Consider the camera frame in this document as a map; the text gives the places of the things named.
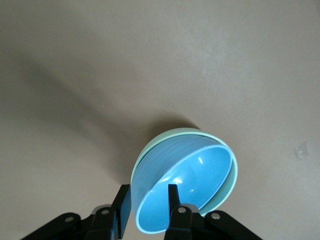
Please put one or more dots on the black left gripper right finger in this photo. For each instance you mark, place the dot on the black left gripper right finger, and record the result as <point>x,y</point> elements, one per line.
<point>175,212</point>

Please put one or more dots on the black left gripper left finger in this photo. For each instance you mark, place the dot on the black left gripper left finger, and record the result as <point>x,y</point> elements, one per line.
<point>123,212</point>

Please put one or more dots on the blue bowl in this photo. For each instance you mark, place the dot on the blue bowl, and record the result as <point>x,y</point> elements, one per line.
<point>200,170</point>

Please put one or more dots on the green bowl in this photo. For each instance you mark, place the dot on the green bowl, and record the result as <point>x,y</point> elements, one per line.
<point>228,192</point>

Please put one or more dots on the clear tape scrap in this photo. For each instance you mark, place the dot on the clear tape scrap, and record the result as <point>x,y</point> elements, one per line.
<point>301,151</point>

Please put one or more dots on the brown table cover sheet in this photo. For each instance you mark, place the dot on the brown table cover sheet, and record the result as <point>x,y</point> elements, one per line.
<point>75,50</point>

